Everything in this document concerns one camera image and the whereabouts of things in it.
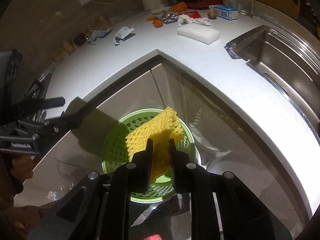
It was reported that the stainless steel sink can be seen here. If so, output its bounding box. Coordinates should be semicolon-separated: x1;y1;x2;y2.
225;25;319;133

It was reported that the person's left hand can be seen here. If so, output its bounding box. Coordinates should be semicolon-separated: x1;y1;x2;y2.
10;155;34;194

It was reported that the yellow mesh sponge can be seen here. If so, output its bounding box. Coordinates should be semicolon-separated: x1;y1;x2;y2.
125;106;184;184

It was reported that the brown walnut ball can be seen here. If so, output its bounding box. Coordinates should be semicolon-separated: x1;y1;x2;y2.
207;11;217;20

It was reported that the small amber glass jar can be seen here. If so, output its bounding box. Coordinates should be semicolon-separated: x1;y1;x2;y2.
62;40;76;55

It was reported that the blue white cloth rag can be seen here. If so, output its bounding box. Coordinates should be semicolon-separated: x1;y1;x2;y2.
86;28;112;46

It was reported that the white crumpled tissue by roll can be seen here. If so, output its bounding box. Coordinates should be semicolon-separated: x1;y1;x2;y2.
150;4;171;15

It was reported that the white foam block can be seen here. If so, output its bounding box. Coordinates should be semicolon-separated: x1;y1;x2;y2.
177;24;220;45

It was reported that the silver foil blister pack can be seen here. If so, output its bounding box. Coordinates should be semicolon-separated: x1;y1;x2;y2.
160;12;179;24

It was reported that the blue white carton box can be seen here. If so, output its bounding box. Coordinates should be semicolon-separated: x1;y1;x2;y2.
209;5;239;21

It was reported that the small orange peel piece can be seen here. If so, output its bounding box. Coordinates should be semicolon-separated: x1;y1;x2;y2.
146;17;158;21

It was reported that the blue white wrapper packet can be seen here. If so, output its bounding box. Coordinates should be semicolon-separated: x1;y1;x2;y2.
114;27;135;46

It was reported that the clear glass jar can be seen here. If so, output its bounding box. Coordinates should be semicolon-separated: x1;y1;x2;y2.
238;0;255;18

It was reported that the orange ridged sponge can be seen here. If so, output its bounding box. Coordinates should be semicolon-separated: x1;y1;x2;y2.
171;2;188;12

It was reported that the red snack packet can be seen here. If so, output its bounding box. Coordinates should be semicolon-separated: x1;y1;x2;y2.
178;11;201;19

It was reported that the dark round jar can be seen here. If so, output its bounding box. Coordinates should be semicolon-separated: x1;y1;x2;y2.
74;34;88;47

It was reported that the white tissue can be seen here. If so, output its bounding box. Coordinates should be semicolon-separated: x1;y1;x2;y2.
177;14;212;27
150;4;171;15

